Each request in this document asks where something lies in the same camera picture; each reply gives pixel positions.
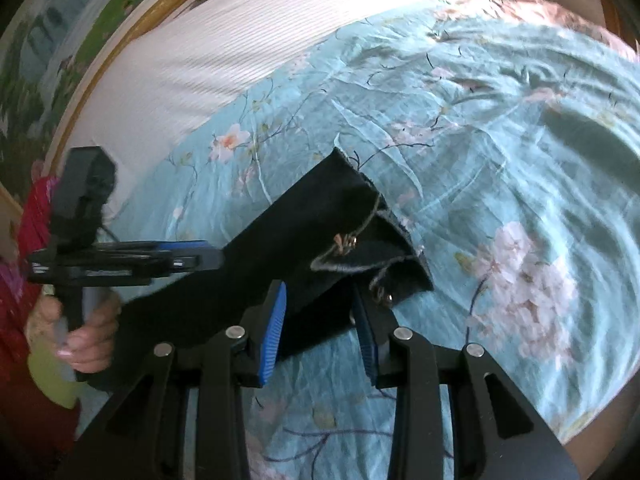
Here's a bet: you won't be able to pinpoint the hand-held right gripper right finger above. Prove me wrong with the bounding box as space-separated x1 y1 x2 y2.
351 291 581 480

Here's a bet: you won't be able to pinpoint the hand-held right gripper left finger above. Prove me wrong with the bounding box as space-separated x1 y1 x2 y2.
55 281 289 480

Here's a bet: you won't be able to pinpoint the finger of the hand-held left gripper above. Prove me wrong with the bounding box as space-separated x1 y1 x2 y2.
97 240 213 254
82 251 226 277

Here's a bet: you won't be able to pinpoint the black pants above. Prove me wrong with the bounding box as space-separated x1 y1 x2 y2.
85 147 436 396

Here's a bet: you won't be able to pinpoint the person's left hand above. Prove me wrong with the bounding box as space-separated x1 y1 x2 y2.
27 292 122 376

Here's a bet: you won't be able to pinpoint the person's red patterned clothing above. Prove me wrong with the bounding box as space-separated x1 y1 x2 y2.
0 160 63 311

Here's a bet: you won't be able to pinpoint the gold framed landscape painting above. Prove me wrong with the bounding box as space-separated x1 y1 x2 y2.
0 0 226 211

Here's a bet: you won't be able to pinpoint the white ribbed pillow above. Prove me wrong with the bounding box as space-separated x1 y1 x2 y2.
50 0 506 221

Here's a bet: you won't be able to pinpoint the teal floral bed sheet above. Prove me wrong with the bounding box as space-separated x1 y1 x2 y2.
80 0 640 480

